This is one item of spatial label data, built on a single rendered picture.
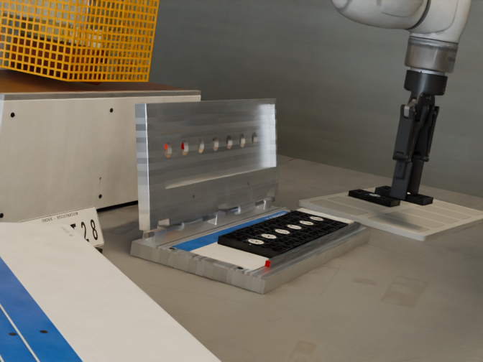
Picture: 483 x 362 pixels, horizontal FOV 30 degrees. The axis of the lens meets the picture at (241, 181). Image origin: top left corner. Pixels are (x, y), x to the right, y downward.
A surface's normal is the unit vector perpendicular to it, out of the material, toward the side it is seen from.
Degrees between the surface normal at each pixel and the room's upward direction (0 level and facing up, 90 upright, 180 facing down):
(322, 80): 90
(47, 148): 90
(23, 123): 90
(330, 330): 0
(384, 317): 0
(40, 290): 0
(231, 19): 90
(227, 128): 79
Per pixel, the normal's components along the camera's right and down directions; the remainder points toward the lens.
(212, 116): 0.90, 0.02
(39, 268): 0.15, -0.97
